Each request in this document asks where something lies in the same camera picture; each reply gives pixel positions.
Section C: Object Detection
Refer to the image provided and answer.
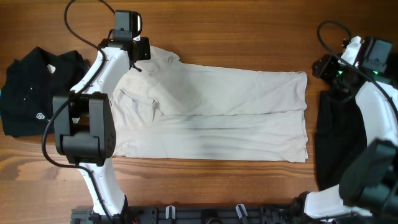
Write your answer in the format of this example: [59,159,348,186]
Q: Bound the black clothes pile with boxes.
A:
[313,52,398,224]

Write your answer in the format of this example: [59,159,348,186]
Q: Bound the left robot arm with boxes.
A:
[50,10,150,223]

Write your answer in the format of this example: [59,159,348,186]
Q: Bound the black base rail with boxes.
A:
[70,203,296,224]

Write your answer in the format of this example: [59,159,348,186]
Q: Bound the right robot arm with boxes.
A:
[261,37,397,223]

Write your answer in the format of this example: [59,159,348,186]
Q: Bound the beige t-shirt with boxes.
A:
[111,47,308,162]

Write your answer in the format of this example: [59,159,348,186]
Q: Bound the black folded polo shirt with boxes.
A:
[1,47,89,138]

